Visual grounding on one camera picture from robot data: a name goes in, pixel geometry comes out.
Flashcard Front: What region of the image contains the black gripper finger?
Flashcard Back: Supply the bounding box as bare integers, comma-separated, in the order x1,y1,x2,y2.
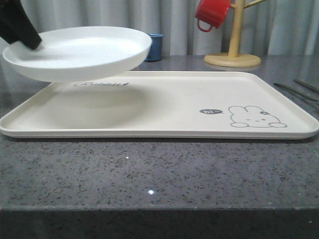
0,0,42,49

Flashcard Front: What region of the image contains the white round plate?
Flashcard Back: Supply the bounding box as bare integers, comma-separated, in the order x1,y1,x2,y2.
2,26,152,83

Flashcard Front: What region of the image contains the blue enamel mug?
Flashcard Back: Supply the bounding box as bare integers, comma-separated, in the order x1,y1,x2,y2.
145,33,164,62

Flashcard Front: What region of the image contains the cream rabbit serving tray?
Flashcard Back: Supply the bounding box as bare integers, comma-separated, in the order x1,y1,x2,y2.
0,71,319,139

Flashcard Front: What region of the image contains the red enamel mug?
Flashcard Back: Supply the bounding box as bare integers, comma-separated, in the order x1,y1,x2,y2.
195,0,231,32

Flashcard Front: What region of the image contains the wooden mug tree stand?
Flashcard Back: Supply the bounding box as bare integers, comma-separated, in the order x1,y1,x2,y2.
203,0,263,67

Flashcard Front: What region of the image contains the grey pleated curtain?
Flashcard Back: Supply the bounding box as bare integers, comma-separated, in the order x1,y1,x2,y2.
0,0,319,56

